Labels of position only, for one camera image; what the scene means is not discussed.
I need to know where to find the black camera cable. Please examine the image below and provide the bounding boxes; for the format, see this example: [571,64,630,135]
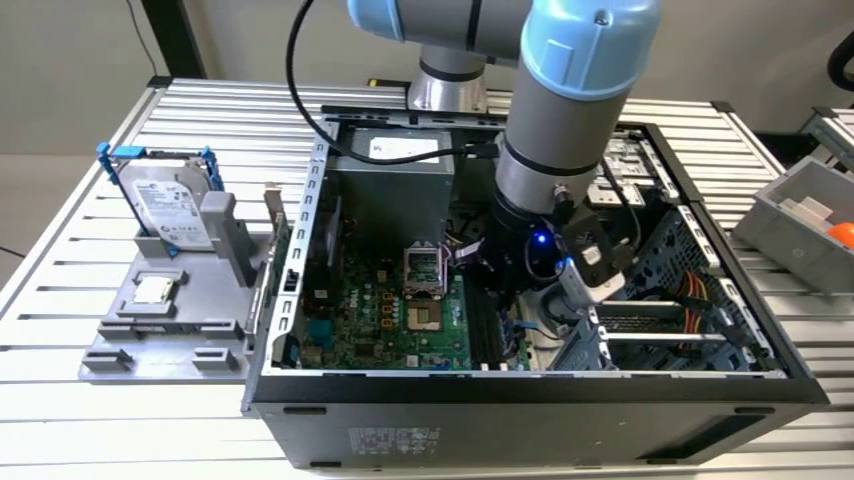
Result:
[284,0,501,165]

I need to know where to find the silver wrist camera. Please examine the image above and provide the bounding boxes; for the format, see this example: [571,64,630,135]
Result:
[553,257,630,307]

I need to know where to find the white box in bin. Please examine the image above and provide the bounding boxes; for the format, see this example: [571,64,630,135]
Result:
[777,196,837,230]

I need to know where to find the orange yellow red wire bundle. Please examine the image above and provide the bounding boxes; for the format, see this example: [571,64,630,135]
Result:
[671,272,710,346]

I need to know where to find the hard disk in blue carrier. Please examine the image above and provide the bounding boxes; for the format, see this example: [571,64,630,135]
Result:
[95,143,226,261]

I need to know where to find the black expansion slot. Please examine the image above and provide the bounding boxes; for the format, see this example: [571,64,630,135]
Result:
[303,287,335,317]

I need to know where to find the black RAM slot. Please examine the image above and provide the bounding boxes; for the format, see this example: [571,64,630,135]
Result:
[473,294,491,370]
[481,299,499,370]
[465,287,483,370]

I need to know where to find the green motherboard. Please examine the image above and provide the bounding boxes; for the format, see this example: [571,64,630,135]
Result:
[296,249,535,374]

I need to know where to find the black upright post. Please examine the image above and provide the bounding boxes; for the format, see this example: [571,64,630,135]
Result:
[138,0,207,80]

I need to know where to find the orange ball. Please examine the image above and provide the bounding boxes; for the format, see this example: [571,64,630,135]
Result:
[821,221,854,251]

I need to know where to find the open black PC case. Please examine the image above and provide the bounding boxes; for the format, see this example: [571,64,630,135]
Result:
[239,102,833,471]

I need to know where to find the teal expansion slot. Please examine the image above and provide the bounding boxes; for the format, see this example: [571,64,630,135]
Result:
[306,319,337,352]

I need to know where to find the CPU socket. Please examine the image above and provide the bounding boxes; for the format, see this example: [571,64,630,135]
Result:
[403,296,447,335]

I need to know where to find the grey parts rack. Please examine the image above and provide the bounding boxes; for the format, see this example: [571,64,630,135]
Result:
[78,193,268,386]

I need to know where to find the grey plastic bin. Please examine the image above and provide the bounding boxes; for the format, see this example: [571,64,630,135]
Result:
[732,154,854,297]

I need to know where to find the grey power supply unit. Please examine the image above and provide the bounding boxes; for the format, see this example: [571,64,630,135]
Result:
[325,127,461,254]

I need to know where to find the metal optical drive cage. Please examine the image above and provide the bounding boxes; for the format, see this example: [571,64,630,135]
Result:
[586,127,675,211]

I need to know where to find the metal socket cover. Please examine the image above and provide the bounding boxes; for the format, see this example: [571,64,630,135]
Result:
[402,243,447,297]

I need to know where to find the graphics card with metal bracket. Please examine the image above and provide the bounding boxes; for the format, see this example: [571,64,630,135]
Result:
[244,182,296,351]

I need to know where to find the black curved hose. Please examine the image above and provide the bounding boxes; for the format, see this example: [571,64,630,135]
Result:
[825,32,854,94]

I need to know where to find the black round cooler fan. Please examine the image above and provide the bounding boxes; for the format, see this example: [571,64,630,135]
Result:
[446,213,493,250]

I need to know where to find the silver CPU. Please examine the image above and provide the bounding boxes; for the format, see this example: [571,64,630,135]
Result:
[131,277,176,306]

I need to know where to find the metal disk bay cage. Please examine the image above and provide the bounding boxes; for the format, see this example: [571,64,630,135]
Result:
[553,298,766,372]

